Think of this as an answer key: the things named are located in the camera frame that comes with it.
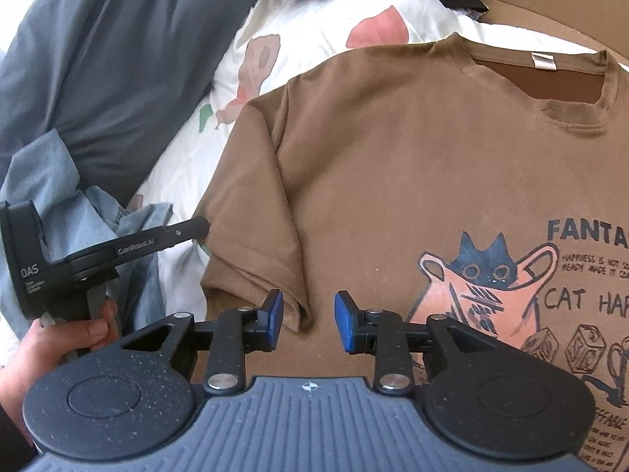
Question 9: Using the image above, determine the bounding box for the dark grey pillow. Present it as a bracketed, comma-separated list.
[1, 0, 258, 203]

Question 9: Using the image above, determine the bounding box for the person left hand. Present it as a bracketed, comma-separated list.
[1, 299, 120, 444]

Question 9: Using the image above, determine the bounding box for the brown t-shirt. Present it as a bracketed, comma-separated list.
[197, 34, 628, 471]

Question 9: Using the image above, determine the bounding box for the grey-blue garment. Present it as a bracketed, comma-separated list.
[1, 130, 173, 334]

